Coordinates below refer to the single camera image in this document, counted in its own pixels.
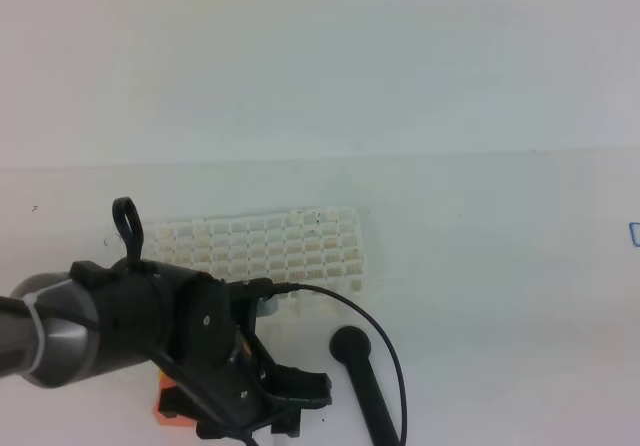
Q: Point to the black round-headed handle tool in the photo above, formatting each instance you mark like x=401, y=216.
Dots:
x=351, y=347

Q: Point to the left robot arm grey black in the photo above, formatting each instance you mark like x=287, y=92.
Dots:
x=61, y=328

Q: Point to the orange cube block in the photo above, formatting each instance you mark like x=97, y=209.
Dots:
x=172, y=407

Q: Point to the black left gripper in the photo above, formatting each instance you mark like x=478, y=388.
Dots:
x=215, y=359

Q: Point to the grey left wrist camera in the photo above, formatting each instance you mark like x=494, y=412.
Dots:
x=267, y=306

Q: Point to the white plastic test tube rack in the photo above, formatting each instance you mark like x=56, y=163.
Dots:
x=318, y=246

